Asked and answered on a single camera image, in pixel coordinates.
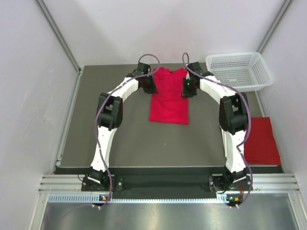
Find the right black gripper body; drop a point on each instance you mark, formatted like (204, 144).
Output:
(188, 89)

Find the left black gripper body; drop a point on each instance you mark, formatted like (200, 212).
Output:
(148, 79)

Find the bright pink-red t shirt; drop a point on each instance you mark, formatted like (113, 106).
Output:
(167, 105)

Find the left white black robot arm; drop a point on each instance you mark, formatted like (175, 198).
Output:
(109, 117)

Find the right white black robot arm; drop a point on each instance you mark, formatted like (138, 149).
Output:
(233, 120)

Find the white plastic basket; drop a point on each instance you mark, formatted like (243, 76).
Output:
(247, 71)

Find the folded dark red t shirt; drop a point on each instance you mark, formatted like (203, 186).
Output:
(260, 147)

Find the left aluminium corner post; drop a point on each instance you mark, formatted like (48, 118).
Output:
(56, 31)

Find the aluminium corner post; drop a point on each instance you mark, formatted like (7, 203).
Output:
(274, 25)
(56, 31)

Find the right aluminium corner post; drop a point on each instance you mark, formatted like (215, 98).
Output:
(274, 25)

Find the aluminium front rail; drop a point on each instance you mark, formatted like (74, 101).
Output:
(259, 182)

